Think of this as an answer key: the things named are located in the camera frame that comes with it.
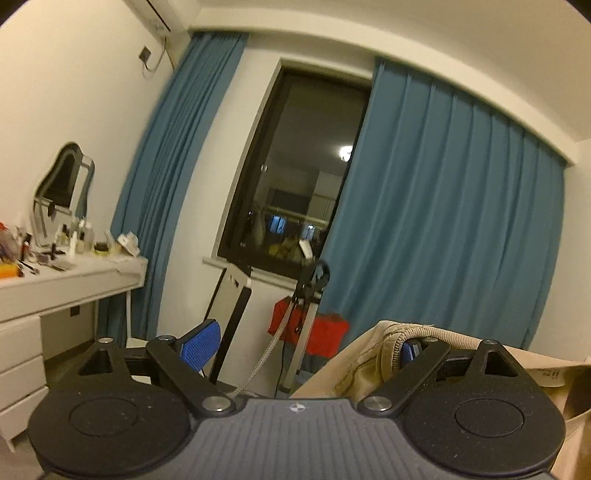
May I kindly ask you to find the tan hooded garment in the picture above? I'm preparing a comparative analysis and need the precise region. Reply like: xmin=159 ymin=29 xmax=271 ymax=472
xmin=292 ymin=320 xmax=590 ymax=479

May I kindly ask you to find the black white chair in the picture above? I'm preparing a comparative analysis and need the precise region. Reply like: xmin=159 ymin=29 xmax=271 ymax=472
xmin=205 ymin=264 xmax=252 ymax=384

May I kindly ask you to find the white dressing table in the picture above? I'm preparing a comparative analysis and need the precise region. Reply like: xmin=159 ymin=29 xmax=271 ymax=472
xmin=1 ymin=254 xmax=148 ymax=451

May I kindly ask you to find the tissue box on table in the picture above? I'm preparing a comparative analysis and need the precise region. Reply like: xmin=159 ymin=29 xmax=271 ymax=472
xmin=116 ymin=232 xmax=140 ymax=257

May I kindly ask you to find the cosmetic bottles cluster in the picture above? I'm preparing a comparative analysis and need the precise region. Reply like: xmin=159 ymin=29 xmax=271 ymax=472
xmin=53 ymin=217 xmax=94 ymax=255

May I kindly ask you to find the red fabric bag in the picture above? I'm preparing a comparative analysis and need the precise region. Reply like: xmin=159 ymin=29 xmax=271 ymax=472
xmin=267 ymin=298 xmax=349 ymax=359

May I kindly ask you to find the large blue curtain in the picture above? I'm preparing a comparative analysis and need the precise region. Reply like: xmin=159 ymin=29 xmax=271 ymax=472
xmin=321 ymin=60 xmax=566 ymax=349

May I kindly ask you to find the wavy vanity mirror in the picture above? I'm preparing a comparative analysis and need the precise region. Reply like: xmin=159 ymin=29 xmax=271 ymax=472
xmin=31 ymin=142 xmax=95 ymax=247

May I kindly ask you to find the garment steamer stand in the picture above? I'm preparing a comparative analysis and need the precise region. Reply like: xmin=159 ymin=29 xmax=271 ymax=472
xmin=230 ymin=239 xmax=332 ymax=399

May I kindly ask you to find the dark window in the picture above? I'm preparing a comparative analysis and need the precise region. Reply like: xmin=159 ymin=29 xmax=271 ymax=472
xmin=217 ymin=66 xmax=370 ymax=278

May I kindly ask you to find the narrow blue curtain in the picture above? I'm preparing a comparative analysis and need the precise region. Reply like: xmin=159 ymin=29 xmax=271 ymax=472
xmin=97 ymin=32 xmax=249 ymax=345

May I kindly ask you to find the white air conditioner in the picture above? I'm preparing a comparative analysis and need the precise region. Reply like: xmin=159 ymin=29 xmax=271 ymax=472
xmin=125 ymin=0 xmax=200 ymax=35

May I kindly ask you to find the wall outlet with cable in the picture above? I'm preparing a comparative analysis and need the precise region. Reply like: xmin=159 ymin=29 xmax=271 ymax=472
xmin=138 ymin=34 xmax=177 ymax=80

